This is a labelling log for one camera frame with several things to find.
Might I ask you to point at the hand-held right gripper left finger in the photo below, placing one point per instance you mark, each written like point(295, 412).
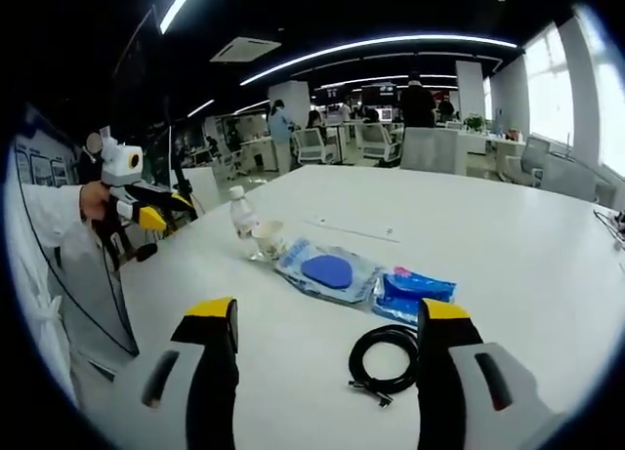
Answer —
point(156, 421)

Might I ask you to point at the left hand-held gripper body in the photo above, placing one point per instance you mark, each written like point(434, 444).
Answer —
point(119, 169)

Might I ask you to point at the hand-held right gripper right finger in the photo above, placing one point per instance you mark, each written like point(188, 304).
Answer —
point(517, 401)

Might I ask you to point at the clear plastic water bottle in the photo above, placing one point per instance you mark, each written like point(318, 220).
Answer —
point(241, 216)

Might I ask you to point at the printed paper cup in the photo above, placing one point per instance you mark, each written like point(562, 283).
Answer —
point(268, 240)

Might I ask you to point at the blue tissue pack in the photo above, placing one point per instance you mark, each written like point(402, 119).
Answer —
point(415, 289)

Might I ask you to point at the clear packet with blue pad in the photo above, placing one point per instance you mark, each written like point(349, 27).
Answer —
point(324, 272)

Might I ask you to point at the person's left hand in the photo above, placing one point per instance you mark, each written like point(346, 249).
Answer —
point(95, 201)

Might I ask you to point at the small black object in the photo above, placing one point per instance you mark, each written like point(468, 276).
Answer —
point(146, 252)

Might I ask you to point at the computer monitor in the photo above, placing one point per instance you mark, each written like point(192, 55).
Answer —
point(158, 157)

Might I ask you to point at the white mesh office chair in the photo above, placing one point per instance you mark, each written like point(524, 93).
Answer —
point(377, 142)
point(310, 145)

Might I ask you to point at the ceiling air vent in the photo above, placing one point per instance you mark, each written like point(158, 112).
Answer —
point(246, 49)

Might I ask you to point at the white table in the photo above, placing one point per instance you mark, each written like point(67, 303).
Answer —
point(464, 225)

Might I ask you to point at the white power strip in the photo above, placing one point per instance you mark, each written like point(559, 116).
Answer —
point(351, 230)

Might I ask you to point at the grey office chair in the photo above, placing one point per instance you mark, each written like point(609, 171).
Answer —
point(534, 159)

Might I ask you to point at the white chair back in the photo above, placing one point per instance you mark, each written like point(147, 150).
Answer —
point(434, 150)

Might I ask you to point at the long curved ceiling light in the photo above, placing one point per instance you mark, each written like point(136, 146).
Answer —
point(390, 42)

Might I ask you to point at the potted green plant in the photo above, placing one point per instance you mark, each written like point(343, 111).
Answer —
point(474, 124)

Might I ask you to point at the blue white wall poster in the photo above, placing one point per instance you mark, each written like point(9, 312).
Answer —
point(41, 164)

